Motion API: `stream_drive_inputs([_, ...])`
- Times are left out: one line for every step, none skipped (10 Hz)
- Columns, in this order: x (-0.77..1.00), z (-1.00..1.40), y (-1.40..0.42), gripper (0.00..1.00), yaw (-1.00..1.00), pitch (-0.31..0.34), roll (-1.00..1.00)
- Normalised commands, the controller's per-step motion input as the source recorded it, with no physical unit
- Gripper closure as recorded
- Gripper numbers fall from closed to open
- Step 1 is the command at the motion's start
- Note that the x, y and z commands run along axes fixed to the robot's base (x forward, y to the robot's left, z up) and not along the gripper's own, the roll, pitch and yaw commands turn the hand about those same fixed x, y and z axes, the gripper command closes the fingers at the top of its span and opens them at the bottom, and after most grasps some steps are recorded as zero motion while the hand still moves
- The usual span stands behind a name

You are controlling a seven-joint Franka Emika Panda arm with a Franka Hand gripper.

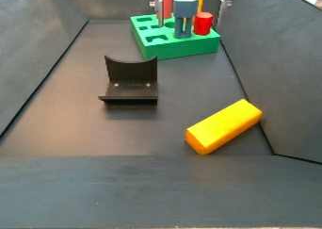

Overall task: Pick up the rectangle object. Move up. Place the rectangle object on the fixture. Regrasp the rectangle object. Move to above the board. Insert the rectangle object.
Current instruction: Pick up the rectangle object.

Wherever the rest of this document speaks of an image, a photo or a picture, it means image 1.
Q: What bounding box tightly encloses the blue arch peg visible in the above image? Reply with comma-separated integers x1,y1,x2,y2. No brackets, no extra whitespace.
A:
174,0,200,39

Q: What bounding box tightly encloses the red cylinder peg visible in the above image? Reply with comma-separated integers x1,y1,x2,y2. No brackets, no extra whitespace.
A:
156,0,176,20

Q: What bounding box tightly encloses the red hexagon peg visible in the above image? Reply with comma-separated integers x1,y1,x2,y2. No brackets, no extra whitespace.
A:
194,12,214,36

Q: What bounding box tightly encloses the black curved fixture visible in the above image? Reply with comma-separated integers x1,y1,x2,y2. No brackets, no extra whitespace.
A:
98,56,160,103

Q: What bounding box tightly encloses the green foam shape board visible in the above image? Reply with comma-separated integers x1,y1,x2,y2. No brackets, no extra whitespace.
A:
131,14,221,59

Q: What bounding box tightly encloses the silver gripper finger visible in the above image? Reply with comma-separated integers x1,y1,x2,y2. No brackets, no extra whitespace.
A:
217,0,229,25
150,0,164,27

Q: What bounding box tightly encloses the yellow rectangular block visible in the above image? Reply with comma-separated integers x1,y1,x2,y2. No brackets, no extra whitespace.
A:
185,99,264,155

